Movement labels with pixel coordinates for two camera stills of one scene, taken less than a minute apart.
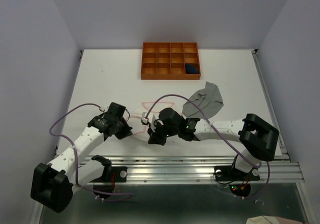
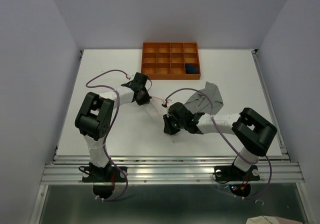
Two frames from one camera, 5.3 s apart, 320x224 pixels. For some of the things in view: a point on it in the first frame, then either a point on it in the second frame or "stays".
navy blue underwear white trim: [191, 69] stays
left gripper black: [125, 132] -> [145, 100]
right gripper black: [154, 138] -> [167, 129]
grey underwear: [209, 100] stays
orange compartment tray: [167, 60] stays
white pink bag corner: [264, 219] stays
